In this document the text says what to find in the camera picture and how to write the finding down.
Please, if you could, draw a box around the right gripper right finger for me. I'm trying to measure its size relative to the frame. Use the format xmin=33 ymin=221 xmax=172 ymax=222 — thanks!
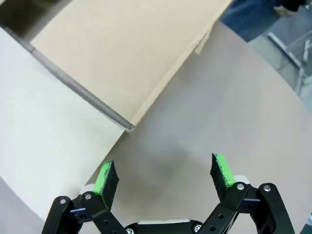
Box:
xmin=202 ymin=153 xmax=295 ymax=234

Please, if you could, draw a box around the grey metal frame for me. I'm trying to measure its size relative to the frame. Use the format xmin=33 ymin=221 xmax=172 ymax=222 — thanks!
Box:
xmin=267 ymin=31 xmax=312 ymax=97

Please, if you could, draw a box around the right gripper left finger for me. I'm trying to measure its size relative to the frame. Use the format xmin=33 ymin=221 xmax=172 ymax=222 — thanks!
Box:
xmin=41 ymin=160 xmax=127 ymax=234

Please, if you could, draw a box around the person left hand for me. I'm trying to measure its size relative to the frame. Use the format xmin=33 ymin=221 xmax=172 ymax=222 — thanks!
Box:
xmin=273 ymin=6 xmax=298 ymax=18

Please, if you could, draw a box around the brown cardboard box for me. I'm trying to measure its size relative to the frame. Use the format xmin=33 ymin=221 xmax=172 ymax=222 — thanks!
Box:
xmin=30 ymin=0 xmax=234 ymax=136

